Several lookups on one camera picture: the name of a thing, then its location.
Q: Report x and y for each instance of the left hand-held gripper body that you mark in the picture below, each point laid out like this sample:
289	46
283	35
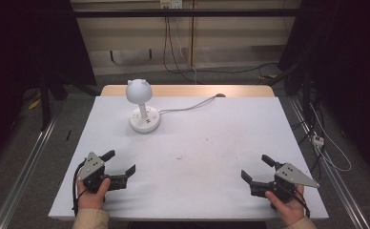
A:
92	168

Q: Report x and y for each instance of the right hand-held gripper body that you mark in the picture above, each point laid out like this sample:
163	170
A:
288	178

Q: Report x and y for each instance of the white desk lamp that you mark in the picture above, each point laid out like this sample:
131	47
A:
140	105

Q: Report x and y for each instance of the person's left hand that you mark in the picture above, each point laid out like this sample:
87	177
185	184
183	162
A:
92	198

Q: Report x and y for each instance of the person's right hand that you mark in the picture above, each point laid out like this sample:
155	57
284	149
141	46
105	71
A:
288	208

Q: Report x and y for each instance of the white table mat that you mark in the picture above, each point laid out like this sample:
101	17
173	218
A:
205	159

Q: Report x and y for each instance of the white floor power strip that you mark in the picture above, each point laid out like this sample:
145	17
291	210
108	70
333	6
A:
318	140

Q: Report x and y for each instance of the black metal stand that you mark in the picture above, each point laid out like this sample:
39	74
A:
46	98

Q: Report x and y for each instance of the yellow floor tape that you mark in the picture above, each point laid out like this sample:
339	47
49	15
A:
34	103

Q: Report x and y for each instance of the wooden table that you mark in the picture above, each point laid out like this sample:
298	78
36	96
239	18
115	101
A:
186	90

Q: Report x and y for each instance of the black curtain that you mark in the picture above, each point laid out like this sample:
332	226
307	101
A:
30	47
348	63

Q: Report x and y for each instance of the black horizontal bar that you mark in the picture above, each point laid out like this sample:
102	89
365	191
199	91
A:
186	13

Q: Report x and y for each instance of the metal floor rail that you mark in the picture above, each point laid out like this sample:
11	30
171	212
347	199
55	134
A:
24	173
332	178

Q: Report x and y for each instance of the white wall socket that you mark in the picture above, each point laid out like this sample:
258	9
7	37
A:
171	3

